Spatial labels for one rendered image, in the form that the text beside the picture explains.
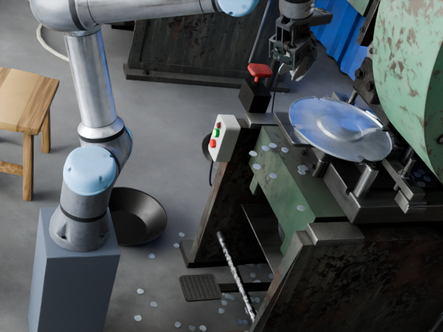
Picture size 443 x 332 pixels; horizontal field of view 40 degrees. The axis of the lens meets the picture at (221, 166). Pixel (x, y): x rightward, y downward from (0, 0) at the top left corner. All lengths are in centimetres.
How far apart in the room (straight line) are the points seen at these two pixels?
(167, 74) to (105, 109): 172
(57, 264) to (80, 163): 27
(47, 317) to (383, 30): 111
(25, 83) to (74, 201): 95
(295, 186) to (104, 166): 52
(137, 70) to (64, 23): 193
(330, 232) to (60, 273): 67
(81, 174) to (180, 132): 145
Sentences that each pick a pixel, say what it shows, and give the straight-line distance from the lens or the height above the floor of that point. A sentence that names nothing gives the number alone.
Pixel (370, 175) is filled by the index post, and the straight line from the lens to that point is 155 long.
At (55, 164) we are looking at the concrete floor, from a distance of 251.
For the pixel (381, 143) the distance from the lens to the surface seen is 169.
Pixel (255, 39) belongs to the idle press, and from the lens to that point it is 327.
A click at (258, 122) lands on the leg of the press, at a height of 64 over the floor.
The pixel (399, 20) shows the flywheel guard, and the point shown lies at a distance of 107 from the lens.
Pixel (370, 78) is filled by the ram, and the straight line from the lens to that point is 160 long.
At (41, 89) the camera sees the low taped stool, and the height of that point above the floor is 33.
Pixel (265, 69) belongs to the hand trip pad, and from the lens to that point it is 187.
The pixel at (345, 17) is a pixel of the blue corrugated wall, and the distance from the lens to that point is 393.
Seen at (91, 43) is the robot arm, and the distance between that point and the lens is 143.
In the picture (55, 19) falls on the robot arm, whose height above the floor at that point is 102.
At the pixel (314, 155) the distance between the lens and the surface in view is 168.
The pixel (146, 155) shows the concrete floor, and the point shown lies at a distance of 265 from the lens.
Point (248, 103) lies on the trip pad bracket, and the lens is 187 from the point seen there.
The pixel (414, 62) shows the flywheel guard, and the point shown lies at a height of 121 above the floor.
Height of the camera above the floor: 158
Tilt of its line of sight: 36 degrees down
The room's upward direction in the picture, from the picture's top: 18 degrees clockwise
